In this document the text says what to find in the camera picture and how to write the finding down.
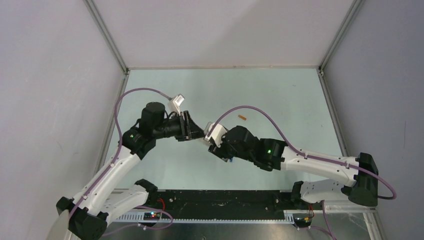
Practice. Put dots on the white AC remote control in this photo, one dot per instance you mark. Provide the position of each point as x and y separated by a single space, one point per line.
203 140

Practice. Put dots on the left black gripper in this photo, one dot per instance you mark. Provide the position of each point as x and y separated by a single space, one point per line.
188 129

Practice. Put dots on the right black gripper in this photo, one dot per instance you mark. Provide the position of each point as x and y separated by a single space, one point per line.
220 151

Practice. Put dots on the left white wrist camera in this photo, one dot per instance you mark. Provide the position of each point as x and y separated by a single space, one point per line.
175 103

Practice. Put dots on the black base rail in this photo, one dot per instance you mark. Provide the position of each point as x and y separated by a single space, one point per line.
224 206

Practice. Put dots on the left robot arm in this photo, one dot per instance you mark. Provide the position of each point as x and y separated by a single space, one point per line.
93 209

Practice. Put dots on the orange AAA battery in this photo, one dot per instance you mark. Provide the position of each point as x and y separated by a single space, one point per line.
242 117

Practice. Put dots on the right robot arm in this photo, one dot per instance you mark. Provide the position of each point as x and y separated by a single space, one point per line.
345 178

